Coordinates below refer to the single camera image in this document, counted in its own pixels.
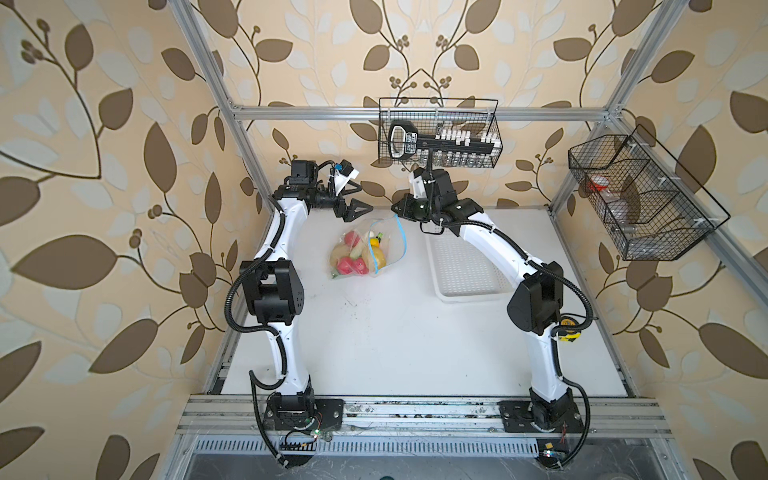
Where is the back wire basket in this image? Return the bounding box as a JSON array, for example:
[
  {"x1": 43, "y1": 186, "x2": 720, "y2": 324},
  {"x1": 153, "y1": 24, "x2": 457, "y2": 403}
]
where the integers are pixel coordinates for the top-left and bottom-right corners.
[{"x1": 377, "y1": 96, "x2": 503, "y2": 169}]

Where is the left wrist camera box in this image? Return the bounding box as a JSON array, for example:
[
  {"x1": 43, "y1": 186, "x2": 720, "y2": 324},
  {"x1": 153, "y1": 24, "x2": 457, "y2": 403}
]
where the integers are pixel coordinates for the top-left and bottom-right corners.
[{"x1": 329, "y1": 160, "x2": 359, "y2": 196}]

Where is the white plastic basket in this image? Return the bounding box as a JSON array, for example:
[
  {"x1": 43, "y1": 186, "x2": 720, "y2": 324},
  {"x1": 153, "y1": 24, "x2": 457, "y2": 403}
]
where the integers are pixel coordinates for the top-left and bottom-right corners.
[{"x1": 426, "y1": 232, "x2": 513, "y2": 303}]

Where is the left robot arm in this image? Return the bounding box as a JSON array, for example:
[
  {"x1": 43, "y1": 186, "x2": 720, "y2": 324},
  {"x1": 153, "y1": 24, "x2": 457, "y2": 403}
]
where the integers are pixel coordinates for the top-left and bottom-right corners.
[{"x1": 224, "y1": 160, "x2": 372, "y2": 416}]

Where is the small red apple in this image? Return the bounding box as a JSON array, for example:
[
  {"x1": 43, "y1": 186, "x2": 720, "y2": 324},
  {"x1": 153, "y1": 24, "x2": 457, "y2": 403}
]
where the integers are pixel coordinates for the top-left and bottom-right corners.
[{"x1": 343, "y1": 231, "x2": 361, "y2": 248}]

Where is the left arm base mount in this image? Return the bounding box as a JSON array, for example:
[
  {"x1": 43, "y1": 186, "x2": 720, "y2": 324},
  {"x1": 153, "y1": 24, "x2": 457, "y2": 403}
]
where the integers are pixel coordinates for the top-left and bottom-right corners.
[{"x1": 263, "y1": 395, "x2": 345, "y2": 431}]

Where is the red white item in basket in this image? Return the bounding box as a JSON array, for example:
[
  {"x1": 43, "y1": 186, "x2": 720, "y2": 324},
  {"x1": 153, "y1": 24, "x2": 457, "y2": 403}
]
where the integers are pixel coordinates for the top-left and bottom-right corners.
[{"x1": 585, "y1": 175, "x2": 611, "y2": 194}]

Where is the side wire basket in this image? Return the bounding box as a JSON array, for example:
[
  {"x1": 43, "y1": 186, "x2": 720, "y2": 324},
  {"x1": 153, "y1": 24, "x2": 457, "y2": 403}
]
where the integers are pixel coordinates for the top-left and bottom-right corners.
[{"x1": 568, "y1": 125, "x2": 731, "y2": 262}]

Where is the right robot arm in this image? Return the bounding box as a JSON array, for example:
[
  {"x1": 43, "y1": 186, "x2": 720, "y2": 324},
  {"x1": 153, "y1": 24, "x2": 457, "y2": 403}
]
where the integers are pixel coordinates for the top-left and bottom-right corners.
[{"x1": 392, "y1": 153, "x2": 594, "y2": 430}]

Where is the yellow black tape measure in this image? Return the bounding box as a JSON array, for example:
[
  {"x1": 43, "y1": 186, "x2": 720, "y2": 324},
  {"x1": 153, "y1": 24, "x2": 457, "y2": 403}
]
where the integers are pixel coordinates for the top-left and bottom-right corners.
[{"x1": 558, "y1": 317, "x2": 581, "y2": 342}]

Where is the black tool in basket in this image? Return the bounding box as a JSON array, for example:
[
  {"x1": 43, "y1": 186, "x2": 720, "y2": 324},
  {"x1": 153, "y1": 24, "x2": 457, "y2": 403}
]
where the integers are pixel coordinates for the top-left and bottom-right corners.
[{"x1": 384, "y1": 120, "x2": 503, "y2": 160}]

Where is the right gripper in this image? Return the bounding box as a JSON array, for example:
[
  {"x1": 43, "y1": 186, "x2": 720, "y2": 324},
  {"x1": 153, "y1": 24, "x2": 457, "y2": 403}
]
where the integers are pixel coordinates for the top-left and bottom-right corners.
[{"x1": 391, "y1": 194, "x2": 439, "y2": 224}]

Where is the clear zip top bag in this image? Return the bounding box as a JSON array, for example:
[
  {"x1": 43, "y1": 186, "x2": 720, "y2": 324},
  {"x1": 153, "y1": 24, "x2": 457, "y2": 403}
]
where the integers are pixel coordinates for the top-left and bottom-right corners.
[{"x1": 328, "y1": 214, "x2": 408, "y2": 279}]

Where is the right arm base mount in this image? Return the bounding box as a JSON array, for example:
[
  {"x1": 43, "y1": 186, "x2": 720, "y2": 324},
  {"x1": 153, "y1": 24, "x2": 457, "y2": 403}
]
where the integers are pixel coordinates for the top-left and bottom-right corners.
[{"x1": 498, "y1": 397, "x2": 587, "y2": 434}]

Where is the aluminium front rail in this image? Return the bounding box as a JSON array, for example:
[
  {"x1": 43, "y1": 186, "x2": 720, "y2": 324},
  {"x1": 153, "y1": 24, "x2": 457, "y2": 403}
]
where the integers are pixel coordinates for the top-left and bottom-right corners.
[{"x1": 175, "y1": 394, "x2": 674, "y2": 439}]

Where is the white green cucumber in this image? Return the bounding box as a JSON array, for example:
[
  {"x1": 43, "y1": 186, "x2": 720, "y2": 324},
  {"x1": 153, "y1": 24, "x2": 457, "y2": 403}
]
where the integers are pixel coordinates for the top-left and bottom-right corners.
[{"x1": 349, "y1": 240, "x2": 368, "y2": 260}]

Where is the yellow potato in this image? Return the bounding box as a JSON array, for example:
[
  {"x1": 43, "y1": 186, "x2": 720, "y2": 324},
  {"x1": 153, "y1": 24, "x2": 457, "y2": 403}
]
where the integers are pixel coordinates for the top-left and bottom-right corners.
[
  {"x1": 370, "y1": 245, "x2": 387, "y2": 272},
  {"x1": 329, "y1": 244, "x2": 350, "y2": 268}
]

